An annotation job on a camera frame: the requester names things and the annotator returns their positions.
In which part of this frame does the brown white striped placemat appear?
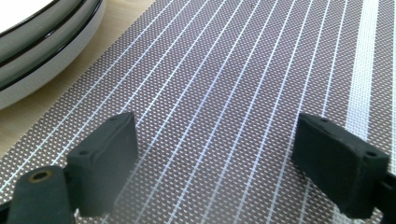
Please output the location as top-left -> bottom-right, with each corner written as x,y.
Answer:
0,0 -> 396,224

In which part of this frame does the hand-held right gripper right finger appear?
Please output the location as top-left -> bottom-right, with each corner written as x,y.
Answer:
290,112 -> 390,219

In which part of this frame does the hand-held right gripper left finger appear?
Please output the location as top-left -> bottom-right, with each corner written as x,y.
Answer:
65,111 -> 139,217

